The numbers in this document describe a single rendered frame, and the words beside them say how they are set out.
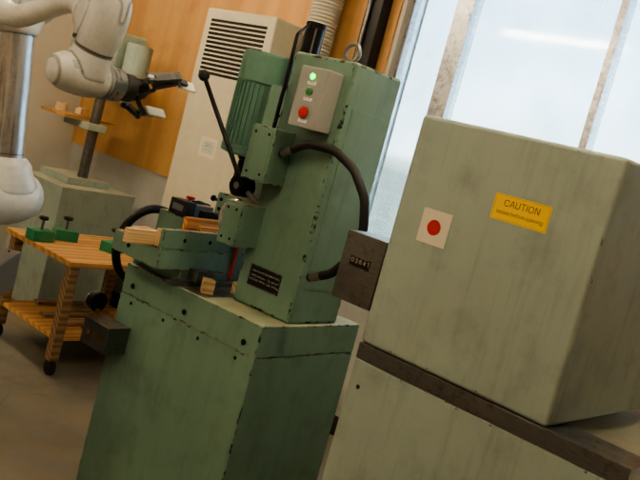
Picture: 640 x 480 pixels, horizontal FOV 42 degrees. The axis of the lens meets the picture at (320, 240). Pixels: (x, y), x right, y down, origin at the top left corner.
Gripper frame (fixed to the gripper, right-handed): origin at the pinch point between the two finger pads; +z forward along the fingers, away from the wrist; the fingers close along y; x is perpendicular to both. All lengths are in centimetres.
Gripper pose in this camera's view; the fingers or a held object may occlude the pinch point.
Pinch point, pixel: (176, 100)
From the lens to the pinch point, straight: 243.7
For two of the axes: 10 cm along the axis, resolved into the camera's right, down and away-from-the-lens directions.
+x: -3.3, -8.9, 3.3
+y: 7.2, -4.6, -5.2
